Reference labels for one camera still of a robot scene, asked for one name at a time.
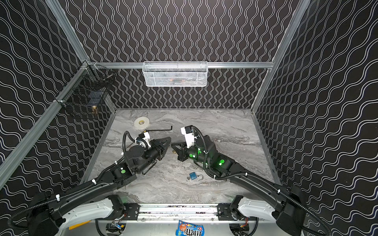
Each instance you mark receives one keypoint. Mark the white wire mesh basket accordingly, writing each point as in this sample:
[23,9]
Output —
[175,73]

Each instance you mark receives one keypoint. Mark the brass item in basket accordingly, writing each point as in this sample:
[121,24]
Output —
[94,111]

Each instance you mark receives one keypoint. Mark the white tape roll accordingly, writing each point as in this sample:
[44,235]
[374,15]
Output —
[141,123]

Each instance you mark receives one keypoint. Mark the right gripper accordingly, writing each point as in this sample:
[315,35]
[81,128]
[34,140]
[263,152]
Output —
[183,151]

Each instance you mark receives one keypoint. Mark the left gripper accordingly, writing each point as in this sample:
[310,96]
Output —
[159,147]

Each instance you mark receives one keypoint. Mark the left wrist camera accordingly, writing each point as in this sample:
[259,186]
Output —
[143,139]

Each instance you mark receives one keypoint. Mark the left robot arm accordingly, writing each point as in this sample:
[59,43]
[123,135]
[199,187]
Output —
[48,213]

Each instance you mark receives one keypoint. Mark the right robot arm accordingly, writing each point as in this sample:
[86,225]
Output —
[290,212]

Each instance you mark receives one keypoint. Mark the black hex key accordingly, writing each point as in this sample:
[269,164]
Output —
[156,130]

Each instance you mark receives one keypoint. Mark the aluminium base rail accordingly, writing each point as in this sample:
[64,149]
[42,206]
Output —
[198,213]

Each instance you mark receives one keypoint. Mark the M&M's candy bag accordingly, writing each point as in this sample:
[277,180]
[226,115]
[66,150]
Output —
[189,229]

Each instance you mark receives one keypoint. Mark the blue padlock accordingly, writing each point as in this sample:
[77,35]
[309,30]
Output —
[194,176]

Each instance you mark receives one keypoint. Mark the yellow block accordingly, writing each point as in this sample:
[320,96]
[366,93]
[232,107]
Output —
[78,225]

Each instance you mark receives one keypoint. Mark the black wire basket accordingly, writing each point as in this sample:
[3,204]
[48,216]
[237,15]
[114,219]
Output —
[91,89]

